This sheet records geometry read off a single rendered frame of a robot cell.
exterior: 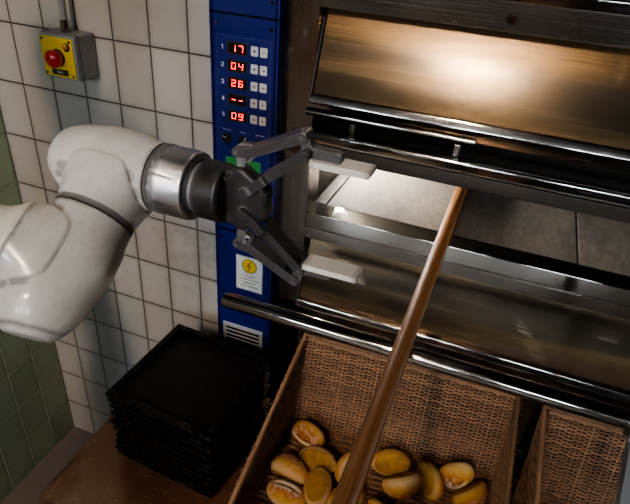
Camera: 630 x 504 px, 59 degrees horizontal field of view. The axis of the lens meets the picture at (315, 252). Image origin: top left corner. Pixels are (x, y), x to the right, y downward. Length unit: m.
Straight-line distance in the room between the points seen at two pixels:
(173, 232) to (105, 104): 0.36
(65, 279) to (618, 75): 0.95
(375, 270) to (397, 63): 0.49
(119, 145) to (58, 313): 0.21
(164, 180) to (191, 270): 0.91
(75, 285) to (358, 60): 0.73
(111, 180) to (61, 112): 0.92
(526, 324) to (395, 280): 0.31
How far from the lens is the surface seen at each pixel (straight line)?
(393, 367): 0.89
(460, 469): 1.49
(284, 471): 1.44
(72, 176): 0.74
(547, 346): 1.38
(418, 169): 1.05
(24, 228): 0.70
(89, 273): 0.70
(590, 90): 1.15
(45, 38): 1.49
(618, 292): 1.31
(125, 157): 0.73
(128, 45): 1.43
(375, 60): 1.17
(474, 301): 1.35
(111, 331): 1.95
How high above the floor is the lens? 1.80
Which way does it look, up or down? 32 degrees down
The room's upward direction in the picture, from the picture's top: 5 degrees clockwise
